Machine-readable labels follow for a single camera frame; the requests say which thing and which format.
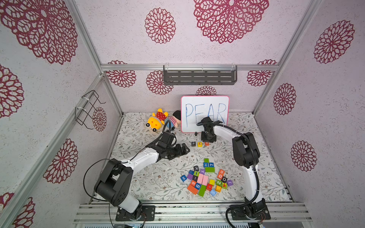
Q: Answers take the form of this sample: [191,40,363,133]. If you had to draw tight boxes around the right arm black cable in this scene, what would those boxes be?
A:
[196,121,263,228]

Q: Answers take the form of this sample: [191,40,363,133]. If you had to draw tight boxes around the pink framed whiteboard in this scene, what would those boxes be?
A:
[181,96,230,133]

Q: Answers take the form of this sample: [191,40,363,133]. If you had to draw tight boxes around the long orange block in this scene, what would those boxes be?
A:
[187,185,199,195]

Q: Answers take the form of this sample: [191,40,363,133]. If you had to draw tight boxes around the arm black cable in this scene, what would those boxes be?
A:
[196,121,263,228]
[83,119,172,228]

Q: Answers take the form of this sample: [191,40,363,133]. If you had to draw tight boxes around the green lower long block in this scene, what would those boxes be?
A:
[198,185,206,197]

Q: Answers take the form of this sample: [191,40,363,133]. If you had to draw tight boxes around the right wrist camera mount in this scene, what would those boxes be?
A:
[200,117,223,132]

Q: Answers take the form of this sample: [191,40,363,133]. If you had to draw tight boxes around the orange R block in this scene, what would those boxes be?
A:
[217,170,225,180]

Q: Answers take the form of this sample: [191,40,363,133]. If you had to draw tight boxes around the pink striped plush doll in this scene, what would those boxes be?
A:
[165,110,181,131]

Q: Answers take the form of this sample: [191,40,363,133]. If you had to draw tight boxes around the yellow plush toy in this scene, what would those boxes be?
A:
[145,108,169,132]

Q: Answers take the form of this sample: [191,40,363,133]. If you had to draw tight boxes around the grey wall shelf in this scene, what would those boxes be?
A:
[163,65,237,86]

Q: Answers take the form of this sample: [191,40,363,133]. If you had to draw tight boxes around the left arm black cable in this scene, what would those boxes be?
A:
[83,119,172,228]

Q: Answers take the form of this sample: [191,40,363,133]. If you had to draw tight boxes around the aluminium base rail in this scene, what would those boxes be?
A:
[72,201,312,225]

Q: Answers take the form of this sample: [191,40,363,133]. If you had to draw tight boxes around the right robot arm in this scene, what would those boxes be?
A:
[202,122,263,217]

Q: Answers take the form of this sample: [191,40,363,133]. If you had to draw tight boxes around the pink rectangular block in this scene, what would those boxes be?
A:
[197,174,209,186]

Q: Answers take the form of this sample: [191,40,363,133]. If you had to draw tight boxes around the blue W block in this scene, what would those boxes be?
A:
[180,175,187,182]

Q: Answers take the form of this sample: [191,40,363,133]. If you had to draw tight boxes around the black wire wall rack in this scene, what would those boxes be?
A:
[74,90,107,132]

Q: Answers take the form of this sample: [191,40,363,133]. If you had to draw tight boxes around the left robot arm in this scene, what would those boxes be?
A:
[94,135,190,216]

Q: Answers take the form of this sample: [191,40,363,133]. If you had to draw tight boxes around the light blue S block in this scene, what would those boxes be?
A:
[210,189,217,197]

